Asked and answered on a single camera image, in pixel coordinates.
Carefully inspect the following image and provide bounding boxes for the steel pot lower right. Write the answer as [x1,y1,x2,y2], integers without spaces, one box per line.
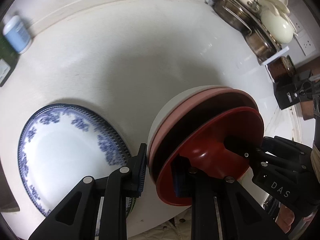
[245,29,277,62]

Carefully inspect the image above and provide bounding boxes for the blue hand soap bottle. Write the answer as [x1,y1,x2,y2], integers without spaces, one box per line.
[2,15,32,54]

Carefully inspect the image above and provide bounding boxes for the right hand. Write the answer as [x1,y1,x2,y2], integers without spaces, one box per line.
[276,204,295,233]

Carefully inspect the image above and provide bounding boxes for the black knife block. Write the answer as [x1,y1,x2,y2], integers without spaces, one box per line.
[273,70,315,110]

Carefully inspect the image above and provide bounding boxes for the steel pot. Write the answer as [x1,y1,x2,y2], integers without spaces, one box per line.
[245,29,277,62]
[213,0,252,35]

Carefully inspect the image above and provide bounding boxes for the small blue floral plate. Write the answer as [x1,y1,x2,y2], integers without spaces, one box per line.
[17,103,131,216]

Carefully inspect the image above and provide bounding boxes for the white wall socket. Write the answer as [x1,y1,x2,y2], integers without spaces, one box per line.
[290,13,316,56]

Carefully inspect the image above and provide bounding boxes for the cream ceramic pot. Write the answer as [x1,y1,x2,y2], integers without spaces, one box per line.
[258,0,298,44]

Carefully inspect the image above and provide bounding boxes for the chili sauce glass jar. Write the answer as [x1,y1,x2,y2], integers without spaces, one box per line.
[267,55,296,82]

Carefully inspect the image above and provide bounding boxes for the red and black bowl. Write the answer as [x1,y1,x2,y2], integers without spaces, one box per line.
[156,107,264,206]

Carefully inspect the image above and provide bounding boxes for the black scissors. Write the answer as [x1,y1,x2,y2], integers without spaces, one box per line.
[294,79,314,99]

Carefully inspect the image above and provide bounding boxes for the pink bowl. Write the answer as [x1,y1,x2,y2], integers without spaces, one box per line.
[147,87,259,181]

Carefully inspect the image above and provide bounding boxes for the steel pot lower left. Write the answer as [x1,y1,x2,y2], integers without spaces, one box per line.
[213,0,252,35]

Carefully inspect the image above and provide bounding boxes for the green dish soap bottle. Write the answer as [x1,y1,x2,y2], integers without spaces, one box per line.
[0,34,19,87]

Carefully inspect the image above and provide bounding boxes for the cream white bowl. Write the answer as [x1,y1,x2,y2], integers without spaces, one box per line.
[146,85,231,156]

